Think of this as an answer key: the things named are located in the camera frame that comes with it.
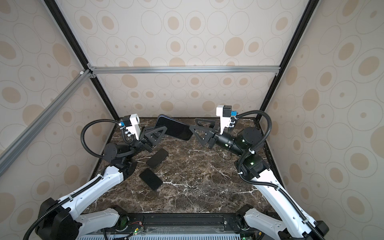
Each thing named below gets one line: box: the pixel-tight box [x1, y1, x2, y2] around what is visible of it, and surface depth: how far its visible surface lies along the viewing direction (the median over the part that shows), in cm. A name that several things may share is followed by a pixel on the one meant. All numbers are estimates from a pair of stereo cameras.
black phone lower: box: [139, 168, 163, 191], surface depth 90 cm
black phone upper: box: [146, 148, 169, 169], surface depth 99 cm
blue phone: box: [155, 115, 194, 141], surface depth 54 cm
